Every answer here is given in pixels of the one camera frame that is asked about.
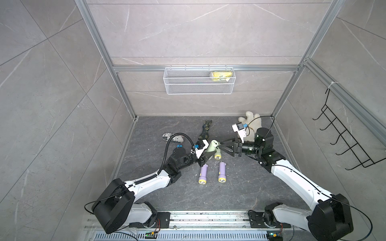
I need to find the dark floral bow tie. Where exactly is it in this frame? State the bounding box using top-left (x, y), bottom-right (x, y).
top-left (198, 120), bottom-right (212, 140)

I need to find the green flashlight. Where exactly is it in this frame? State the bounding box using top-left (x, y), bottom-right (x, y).
top-left (207, 140), bottom-right (219, 153)
top-left (214, 149), bottom-right (222, 160)

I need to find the black wire hook rack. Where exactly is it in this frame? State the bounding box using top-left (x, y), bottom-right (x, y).
top-left (312, 89), bottom-right (386, 171)

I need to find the purple flashlight middle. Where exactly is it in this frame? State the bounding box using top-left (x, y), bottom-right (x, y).
top-left (198, 164), bottom-right (208, 185)

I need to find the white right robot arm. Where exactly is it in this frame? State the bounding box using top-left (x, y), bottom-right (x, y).
top-left (219, 128), bottom-right (354, 241)

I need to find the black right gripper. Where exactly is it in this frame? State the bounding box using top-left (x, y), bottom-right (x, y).
top-left (219, 137), bottom-right (262, 159)

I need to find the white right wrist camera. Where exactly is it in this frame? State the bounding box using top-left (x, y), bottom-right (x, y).
top-left (232, 123), bottom-right (248, 143)

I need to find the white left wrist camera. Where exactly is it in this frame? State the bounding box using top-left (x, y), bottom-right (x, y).
top-left (194, 140), bottom-right (209, 159)

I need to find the white wire mesh basket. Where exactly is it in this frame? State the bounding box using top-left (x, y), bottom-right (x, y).
top-left (163, 67), bottom-right (236, 95)

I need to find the yellow item in basket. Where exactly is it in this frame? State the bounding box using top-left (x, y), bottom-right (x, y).
top-left (210, 71), bottom-right (233, 82)

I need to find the purple flashlight right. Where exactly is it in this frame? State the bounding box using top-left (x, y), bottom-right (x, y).
top-left (218, 162), bottom-right (227, 183)

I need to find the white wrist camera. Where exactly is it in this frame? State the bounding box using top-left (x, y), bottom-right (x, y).
top-left (194, 140), bottom-right (209, 159)
top-left (232, 123), bottom-right (248, 143)

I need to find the purple flashlight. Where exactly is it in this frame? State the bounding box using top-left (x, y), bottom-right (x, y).
top-left (218, 162), bottom-right (227, 183)
top-left (198, 164), bottom-right (208, 185)

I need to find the white plush toy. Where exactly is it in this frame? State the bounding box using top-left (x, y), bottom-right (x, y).
top-left (238, 111), bottom-right (262, 142)

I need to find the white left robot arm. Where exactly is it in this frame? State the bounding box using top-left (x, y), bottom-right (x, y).
top-left (89, 133), bottom-right (210, 234)

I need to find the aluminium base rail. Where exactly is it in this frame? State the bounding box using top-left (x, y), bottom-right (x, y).
top-left (79, 210), bottom-right (314, 241)

